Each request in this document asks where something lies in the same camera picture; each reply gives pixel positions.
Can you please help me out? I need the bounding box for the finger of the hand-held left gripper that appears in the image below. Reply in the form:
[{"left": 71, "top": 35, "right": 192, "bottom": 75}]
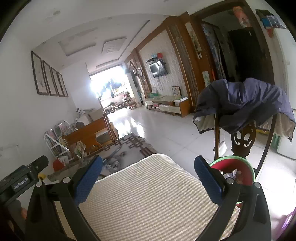
[{"left": 26, "top": 156, "right": 49, "bottom": 173}]

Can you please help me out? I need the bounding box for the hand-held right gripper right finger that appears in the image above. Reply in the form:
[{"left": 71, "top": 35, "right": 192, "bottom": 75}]
[{"left": 192, "top": 155, "right": 271, "bottom": 241}]

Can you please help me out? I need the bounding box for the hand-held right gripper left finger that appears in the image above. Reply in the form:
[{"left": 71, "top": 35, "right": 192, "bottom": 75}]
[{"left": 24, "top": 155, "right": 103, "bottom": 241}]

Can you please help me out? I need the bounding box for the red basin green rim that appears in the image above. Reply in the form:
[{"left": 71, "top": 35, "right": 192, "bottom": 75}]
[{"left": 209, "top": 156, "right": 255, "bottom": 209}]

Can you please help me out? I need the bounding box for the red bag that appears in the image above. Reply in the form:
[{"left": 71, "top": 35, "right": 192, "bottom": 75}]
[{"left": 53, "top": 159, "right": 66, "bottom": 172}]

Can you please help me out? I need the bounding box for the white metal rack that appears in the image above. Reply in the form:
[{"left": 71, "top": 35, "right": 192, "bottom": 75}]
[{"left": 44, "top": 120, "right": 77, "bottom": 160}]

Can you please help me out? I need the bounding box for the carved wooden chair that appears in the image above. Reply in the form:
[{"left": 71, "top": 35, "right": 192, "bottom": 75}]
[{"left": 214, "top": 113, "right": 278, "bottom": 172}]

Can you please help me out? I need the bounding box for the white round appliance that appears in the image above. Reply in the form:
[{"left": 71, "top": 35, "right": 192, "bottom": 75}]
[{"left": 76, "top": 115, "right": 89, "bottom": 129}]

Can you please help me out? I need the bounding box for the grey patterned tablecloth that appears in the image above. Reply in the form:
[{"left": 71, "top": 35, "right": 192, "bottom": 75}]
[{"left": 47, "top": 134, "right": 160, "bottom": 183}]

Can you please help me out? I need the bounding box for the white balance bike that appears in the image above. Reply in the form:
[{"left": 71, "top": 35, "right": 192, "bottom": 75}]
[{"left": 104, "top": 104, "right": 126, "bottom": 114}]

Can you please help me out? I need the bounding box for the wooden television cabinet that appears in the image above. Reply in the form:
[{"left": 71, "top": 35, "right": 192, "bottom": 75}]
[{"left": 144, "top": 95, "right": 192, "bottom": 117}]

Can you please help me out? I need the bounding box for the dark blue jacket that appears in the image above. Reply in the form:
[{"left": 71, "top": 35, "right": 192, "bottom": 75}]
[{"left": 193, "top": 78, "right": 295, "bottom": 141}]

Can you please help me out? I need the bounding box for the purple plastic stool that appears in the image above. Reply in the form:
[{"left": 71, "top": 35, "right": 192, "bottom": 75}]
[{"left": 282, "top": 207, "right": 295, "bottom": 230}]

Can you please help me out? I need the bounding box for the row of hanging clothes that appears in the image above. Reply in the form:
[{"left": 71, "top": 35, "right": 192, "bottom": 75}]
[{"left": 102, "top": 79, "right": 125, "bottom": 98}]

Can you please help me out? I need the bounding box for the dark door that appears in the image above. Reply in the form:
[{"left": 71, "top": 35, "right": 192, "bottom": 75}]
[{"left": 228, "top": 27, "right": 266, "bottom": 84}]

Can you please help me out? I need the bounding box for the blue patterned door curtain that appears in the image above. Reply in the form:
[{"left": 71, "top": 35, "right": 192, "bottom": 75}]
[{"left": 201, "top": 23, "right": 227, "bottom": 79}]

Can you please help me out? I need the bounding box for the square ceiling light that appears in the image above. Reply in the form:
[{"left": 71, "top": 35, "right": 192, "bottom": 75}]
[{"left": 102, "top": 38, "right": 127, "bottom": 54}]

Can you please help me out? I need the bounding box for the red hanging ornament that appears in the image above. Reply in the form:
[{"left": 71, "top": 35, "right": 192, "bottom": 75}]
[{"left": 232, "top": 6, "right": 251, "bottom": 28}]

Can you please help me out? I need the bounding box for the framed wall picture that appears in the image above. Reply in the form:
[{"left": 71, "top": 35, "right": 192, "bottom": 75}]
[
  {"left": 50, "top": 67, "right": 65, "bottom": 97},
  {"left": 57, "top": 72, "right": 69, "bottom": 98},
  {"left": 31, "top": 51, "right": 49, "bottom": 95},
  {"left": 42, "top": 60, "right": 58, "bottom": 96}
]

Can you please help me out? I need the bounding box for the wall television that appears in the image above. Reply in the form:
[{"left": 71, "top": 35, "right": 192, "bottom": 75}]
[{"left": 149, "top": 61, "right": 168, "bottom": 78}]

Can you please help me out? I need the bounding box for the wall shelf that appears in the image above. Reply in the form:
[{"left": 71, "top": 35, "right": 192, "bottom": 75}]
[{"left": 146, "top": 53, "right": 166, "bottom": 63}]

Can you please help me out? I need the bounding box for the tall wall scroll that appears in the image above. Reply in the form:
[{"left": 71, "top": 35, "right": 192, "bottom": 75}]
[{"left": 185, "top": 22, "right": 201, "bottom": 59}]

